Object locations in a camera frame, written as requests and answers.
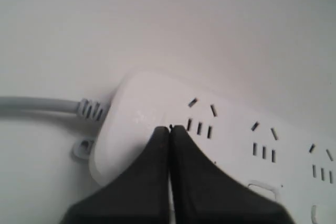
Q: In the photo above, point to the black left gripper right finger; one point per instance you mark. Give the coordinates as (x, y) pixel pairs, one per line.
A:
(202, 193)

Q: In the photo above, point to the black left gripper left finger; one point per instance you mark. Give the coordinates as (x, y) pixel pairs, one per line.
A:
(139, 195)

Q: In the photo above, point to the white power strip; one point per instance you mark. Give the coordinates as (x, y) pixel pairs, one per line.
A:
(292, 166)

